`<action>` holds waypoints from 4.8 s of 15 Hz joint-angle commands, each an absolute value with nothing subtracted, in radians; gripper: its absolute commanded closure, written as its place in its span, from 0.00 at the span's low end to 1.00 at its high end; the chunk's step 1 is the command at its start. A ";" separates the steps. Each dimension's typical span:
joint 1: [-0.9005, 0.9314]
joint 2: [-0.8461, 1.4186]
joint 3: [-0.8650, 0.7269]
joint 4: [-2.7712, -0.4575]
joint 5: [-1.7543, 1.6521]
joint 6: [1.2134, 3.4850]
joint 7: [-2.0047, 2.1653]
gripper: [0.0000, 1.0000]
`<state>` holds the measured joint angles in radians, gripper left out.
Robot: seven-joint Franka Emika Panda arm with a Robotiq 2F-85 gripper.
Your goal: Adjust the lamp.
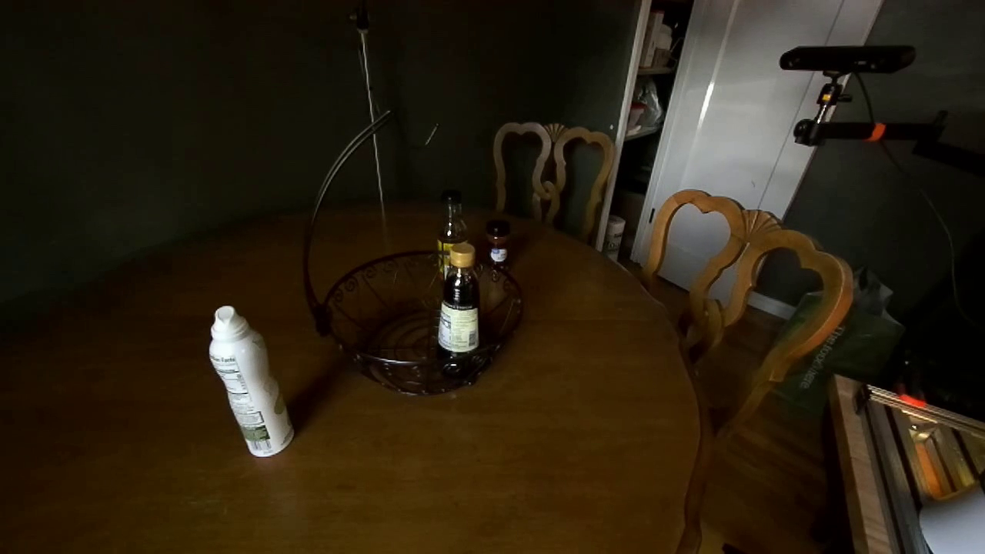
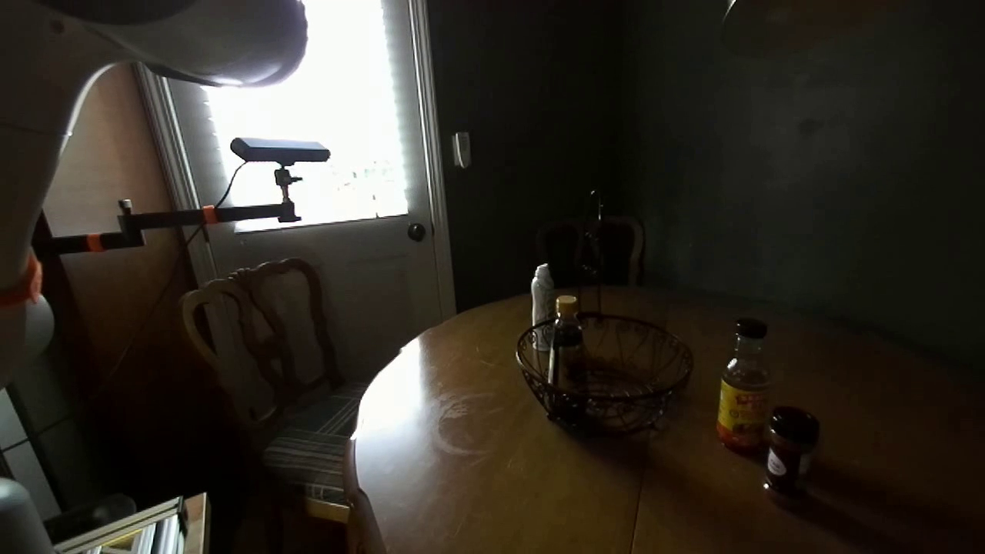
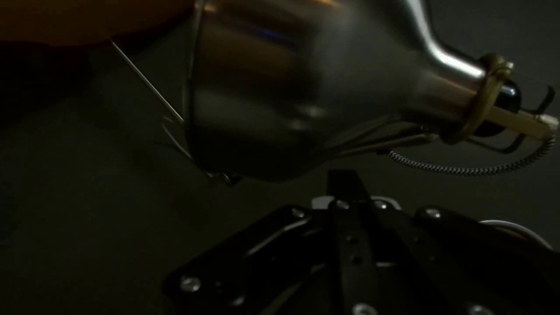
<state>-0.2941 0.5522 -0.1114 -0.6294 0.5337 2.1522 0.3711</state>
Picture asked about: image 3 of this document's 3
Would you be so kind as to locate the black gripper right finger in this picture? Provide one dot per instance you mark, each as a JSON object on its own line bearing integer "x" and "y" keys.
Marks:
{"x": 444, "y": 262}

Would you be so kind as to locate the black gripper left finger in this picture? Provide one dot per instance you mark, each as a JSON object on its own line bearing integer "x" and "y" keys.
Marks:
{"x": 263, "y": 255}

